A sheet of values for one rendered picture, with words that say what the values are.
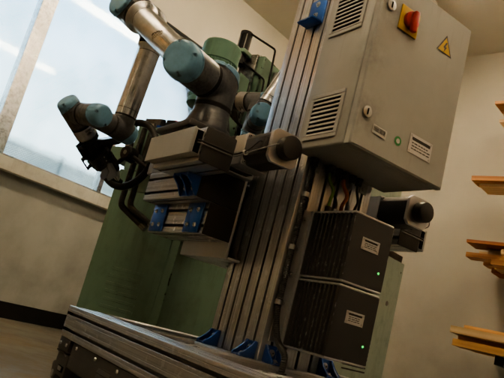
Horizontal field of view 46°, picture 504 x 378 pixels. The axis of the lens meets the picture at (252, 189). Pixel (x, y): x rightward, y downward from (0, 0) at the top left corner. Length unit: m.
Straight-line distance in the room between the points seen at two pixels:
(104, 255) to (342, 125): 1.36
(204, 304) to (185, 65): 1.08
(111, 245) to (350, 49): 1.37
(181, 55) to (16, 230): 2.13
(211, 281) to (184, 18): 2.44
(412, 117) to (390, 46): 0.18
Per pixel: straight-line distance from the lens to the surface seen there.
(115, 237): 2.51
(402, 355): 4.44
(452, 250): 4.43
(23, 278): 3.72
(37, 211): 3.71
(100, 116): 1.99
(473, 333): 3.74
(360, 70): 1.50
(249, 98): 2.26
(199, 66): 1.76
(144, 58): 2.15
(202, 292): 2.44
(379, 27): 1.54
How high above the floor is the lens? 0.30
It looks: 13 degrees up
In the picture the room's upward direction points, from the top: 15 degrees clockwise
